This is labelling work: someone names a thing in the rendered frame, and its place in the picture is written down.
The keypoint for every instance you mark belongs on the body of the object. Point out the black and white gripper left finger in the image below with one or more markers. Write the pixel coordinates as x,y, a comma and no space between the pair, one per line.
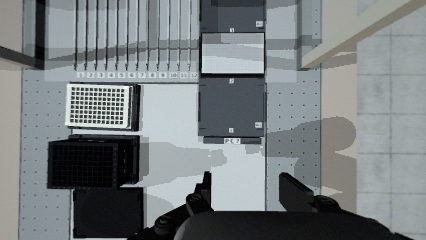
167,225

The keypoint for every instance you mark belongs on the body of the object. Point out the black deep-well block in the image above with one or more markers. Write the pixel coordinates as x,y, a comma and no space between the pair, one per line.
89,164

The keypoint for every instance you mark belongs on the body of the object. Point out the light grey multi-well plate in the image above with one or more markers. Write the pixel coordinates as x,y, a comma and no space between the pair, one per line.
232,54

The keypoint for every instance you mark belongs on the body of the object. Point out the white well plate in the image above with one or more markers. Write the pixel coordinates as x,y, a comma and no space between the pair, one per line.
106,106

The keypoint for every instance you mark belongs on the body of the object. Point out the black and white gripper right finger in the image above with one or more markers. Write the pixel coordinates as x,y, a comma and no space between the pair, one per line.
295,196

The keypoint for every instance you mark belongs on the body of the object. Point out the grey perforated base plate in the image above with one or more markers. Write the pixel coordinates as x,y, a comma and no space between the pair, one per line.
294,146

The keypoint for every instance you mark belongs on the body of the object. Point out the dark grey plate carrier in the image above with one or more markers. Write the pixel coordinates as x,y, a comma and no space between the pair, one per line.
231,110

